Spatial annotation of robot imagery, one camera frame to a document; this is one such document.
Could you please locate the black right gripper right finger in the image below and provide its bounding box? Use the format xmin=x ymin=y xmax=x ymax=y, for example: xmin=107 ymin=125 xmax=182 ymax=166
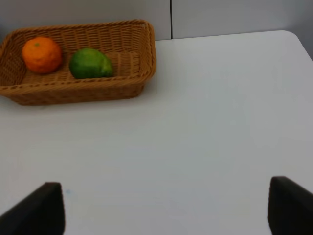
xmin=268 ymin=176 xmax=313 ymax=235

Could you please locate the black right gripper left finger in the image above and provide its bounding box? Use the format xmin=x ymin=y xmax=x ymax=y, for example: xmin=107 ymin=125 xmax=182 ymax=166
xmin=0 ymin=182 xmax=66 ymax=235

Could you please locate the green lime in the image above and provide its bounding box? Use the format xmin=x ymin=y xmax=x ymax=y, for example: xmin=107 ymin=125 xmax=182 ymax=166
xmin=68 ymin=47 xmax=113 ymax=79

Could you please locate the orange tangerine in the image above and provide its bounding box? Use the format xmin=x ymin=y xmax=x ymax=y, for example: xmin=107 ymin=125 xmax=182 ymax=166
xmin=22 ymin=37 xmax=63 ymax=74

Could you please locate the orange wicker basket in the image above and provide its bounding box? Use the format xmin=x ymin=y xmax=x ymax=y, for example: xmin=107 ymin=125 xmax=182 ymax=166
xmin=0 ymin=19 xmax=157 ymax=105

